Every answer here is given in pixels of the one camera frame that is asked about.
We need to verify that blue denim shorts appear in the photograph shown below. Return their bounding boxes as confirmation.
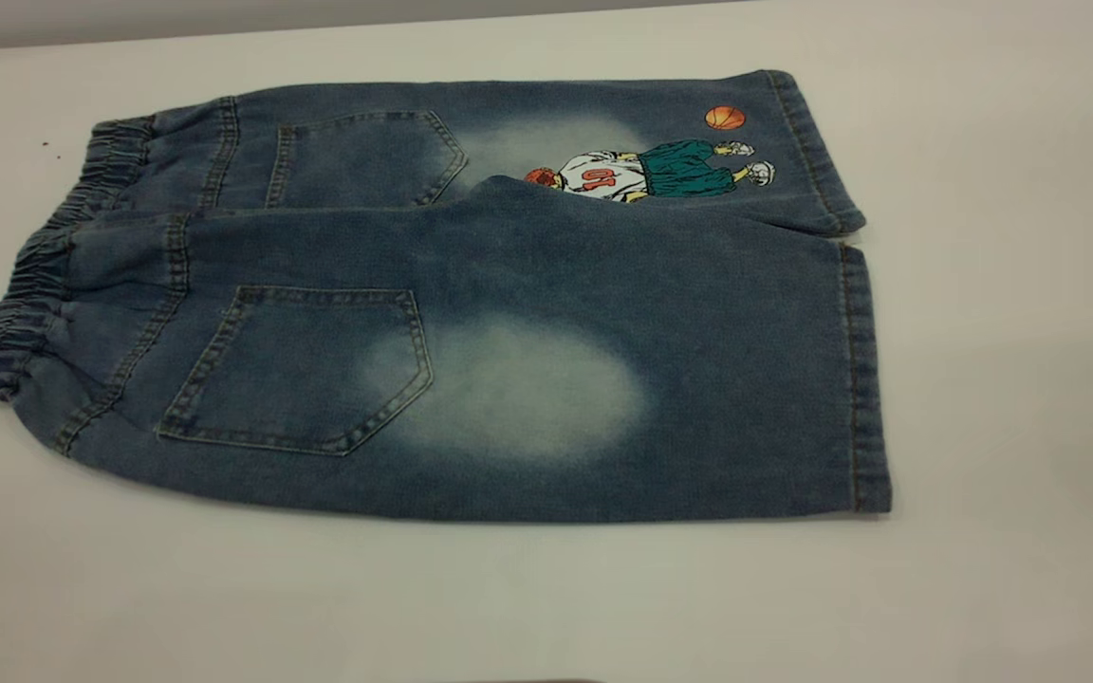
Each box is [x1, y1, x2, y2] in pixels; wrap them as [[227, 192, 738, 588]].
[[0, 69, 893, 524]]

